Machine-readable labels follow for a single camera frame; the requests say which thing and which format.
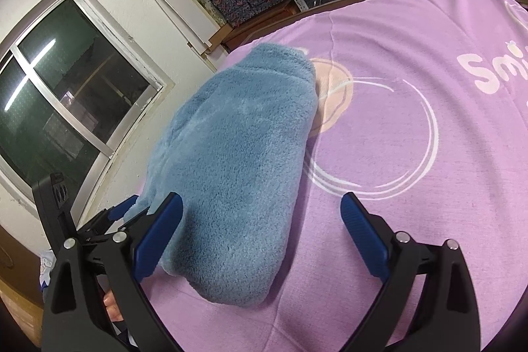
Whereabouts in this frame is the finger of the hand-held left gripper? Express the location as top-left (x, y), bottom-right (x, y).
top-left (78, 194), bottom-right (141, 243)

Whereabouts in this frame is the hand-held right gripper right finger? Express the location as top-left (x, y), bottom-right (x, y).
top-left (340, 192), bottom-right (481, 352)

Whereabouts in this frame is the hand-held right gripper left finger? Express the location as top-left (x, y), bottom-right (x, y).
top-left (41, 192), bottom-right (184, 352)

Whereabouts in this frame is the blue fleece garment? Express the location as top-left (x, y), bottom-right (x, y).
top-left (124, 43), bottom-right (318, 307)

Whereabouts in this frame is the person's left hand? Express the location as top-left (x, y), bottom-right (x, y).
top-left (102, 289), bottom-right (124, 322)

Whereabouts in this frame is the purple printed blanket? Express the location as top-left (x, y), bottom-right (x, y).
top-left (144, 0), bottom-right (528, 352)

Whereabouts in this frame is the person's patterned clothing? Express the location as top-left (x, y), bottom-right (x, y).
top-left (39, 249), bottom-right (56, 287)

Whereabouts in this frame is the white framed window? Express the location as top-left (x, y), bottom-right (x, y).
top-left (0, 0), bottom-right (176, 212)

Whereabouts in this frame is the white board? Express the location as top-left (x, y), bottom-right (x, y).
top-left (137, 0), bottom-right (219, 72)

